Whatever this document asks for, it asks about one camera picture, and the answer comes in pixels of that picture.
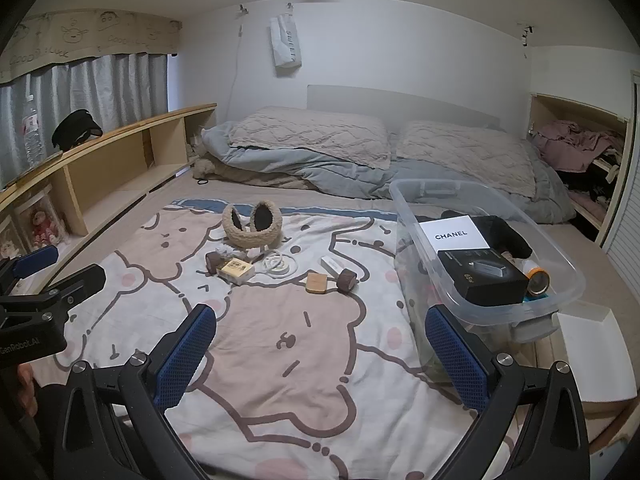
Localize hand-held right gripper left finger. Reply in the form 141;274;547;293
52;302;218;480

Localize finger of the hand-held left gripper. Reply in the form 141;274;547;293
0;245;57;291
30;264;107;311

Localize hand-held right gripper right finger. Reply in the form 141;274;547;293
424;305;591;480

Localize yellow small box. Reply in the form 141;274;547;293
216;258;256;283

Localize white cable coil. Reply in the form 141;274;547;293
260;251;296;278

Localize clear plastic storage bin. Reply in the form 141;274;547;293
389;179;587;381

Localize person's left hand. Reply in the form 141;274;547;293
17;364;38;418

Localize red doll in clear box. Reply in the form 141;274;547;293
12;195;68;251

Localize black box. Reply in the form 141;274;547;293
437;247;530;308

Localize orange capped bottle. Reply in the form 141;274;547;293
525;259;551;297

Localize printed cartoon blanket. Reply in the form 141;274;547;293
40;199;501;480

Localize wooden bedside shelf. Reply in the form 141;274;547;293
0;102;218;281

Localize clear water bottle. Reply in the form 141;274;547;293
22;94;45;168

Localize white printed flat box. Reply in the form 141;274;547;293
417;214;492;253

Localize beige fluffy earmuffs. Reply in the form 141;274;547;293
221;200;285;250

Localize black cap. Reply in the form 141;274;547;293
51;109;103;151

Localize white plastic lid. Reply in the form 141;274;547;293
555;310;640;403

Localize grey curtain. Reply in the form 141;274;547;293
0;52;169;176

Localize beige bed sheet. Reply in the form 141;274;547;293
47;172;640;456

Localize beige folded blanket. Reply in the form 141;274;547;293
192;157;321;191

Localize beige quilted pillow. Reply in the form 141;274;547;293
227;106;392;170
395;120;538;198

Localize dark clothes pile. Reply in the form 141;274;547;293
555;157;621;211

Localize grey duvet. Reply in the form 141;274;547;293
200;122;578;223

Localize white louvered door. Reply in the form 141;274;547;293
602;67;640;271

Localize cream printed curtain valance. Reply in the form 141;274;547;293
0;7;183;83

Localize pink clothes pile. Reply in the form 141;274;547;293
532;120;626;171

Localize wooden closet shelf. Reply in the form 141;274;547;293
529;92;632;246

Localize white hanging bag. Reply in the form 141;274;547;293
270;15;304;68

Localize white hanging cable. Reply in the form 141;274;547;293
227;15;246;121

